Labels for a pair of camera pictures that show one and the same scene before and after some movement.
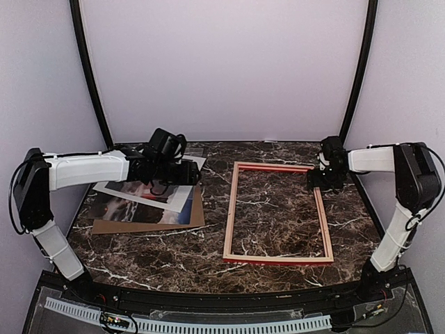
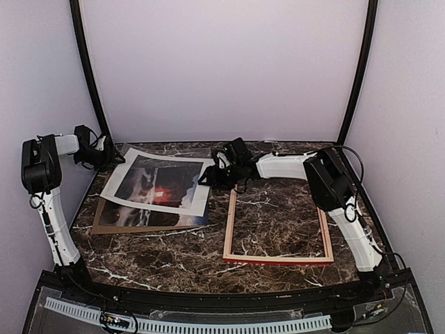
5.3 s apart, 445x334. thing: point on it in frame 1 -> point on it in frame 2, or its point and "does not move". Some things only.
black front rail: [211, 300] does not move
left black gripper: [189, 177] -> [110, 158]
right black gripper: [314, 180] -> [213, 178]
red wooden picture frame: [227, 256] does not move
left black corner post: [76, 12] does not move
